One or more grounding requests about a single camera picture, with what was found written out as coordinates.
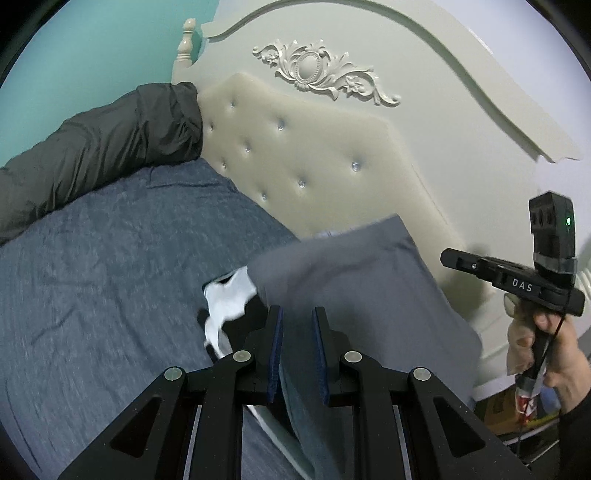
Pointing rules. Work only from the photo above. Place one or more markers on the person's right hand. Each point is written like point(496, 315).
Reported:
point(568, 369)

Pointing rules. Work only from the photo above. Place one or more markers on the dark grey rolled duvet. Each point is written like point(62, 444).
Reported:
point(155, 124)

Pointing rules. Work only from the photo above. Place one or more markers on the cream tufted headboard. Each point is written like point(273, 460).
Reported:
point(334, 114)

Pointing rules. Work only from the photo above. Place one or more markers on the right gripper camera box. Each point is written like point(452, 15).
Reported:
point(552, 223)

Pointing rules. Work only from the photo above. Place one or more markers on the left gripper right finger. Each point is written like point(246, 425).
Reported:
point(406, 425)

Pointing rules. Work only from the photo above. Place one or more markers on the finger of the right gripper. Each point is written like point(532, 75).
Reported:
point(488, 269)

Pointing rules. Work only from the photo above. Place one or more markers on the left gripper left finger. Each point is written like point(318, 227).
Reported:
point(188, 424)

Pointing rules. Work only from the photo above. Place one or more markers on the stack of folded clothes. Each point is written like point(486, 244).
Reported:
point(234, 316)

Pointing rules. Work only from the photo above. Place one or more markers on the grey garment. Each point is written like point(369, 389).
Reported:
point(377, 290)

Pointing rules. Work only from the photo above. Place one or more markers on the blue patterned bed sheet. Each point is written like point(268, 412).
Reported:
point(99, 297)

